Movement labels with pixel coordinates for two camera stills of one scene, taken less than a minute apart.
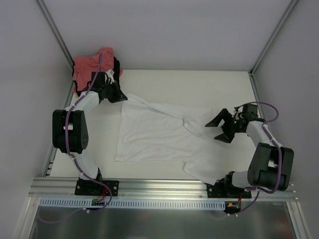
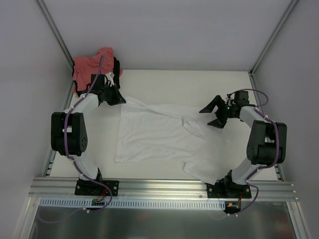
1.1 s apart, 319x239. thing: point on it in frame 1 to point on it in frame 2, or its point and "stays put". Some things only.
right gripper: [229, 126] to [223, 112]
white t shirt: [150, 132] stays put
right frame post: [273, 37] stays put
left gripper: [111, 91] stays put
